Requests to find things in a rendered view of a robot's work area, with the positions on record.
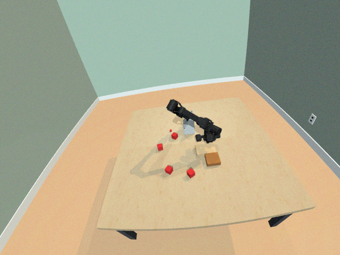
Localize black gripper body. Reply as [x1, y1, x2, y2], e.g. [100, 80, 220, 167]
[195, 130, 220, 142]

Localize red square block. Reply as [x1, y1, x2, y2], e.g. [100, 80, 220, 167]
[171, 132, 178, 140]
[165, 165, 173, 175]
[186, 168, 196, 178]
[157, 143, 163, 151]

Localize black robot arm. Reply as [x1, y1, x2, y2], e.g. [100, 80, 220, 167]
[166, 99, 222, 143]

